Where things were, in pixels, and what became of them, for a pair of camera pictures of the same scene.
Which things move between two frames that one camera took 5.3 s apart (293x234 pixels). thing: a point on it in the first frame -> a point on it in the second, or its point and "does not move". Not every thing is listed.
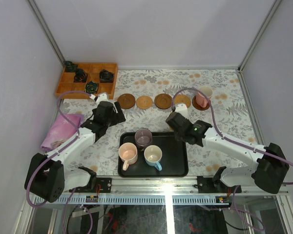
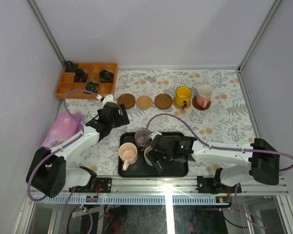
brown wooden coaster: (163, 101) does not move
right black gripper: (177, 136) -> (155, 164)
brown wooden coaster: (126, 101) does not move
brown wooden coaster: (197, 107) does not move
